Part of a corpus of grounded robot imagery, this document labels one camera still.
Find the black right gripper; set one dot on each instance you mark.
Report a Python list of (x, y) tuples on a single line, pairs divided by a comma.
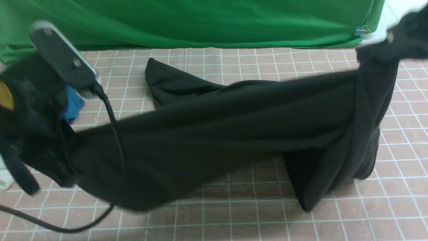
[(407, 40)]

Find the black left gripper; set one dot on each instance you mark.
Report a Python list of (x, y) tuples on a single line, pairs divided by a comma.
[(32, 132)]

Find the dark gray long-sleeved shirt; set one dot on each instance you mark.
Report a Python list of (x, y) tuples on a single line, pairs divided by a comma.
[(325, 127)]

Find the blue shirt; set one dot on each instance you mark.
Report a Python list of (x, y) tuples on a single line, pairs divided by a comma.
[(74, 105)]

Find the blue binder clip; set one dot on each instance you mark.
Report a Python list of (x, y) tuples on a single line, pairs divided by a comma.
[(361, 31)]

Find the white folded cloth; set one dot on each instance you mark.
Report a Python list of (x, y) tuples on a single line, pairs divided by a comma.
[(6, 179)]

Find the green backdrop cloth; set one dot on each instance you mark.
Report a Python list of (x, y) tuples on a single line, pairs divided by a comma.
[(94, 25)]

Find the pink grid tablecloth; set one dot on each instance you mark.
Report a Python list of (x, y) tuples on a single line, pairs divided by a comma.
[(257, 203)]

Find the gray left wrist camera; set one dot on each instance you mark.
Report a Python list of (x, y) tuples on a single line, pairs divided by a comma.
[(63, 57)]

